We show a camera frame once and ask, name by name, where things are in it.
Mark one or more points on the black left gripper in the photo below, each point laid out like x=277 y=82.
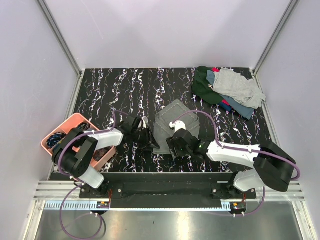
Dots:
x=149 y=142

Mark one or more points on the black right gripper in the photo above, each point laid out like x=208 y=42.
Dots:
x=172 y=144

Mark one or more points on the grey cloth napkin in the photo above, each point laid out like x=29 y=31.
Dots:
x=162 y=130

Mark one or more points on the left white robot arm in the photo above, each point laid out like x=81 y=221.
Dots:
x=74 y=154

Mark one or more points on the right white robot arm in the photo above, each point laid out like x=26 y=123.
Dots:
x=269 y=165

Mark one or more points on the dark brown rolled item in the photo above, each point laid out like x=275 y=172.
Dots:
x=99 y=154

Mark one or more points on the dark green garment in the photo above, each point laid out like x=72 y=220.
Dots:
x=202 y=85

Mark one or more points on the blue garment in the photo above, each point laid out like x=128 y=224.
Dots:
x=245 y=112

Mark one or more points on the pink compartment tray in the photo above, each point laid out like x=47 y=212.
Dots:
x=72 y=122

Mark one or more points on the light grey shirt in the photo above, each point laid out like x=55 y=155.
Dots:
x=244 y=91

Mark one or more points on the blue patterned rolled sock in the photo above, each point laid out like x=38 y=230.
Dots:
x=55 y=139

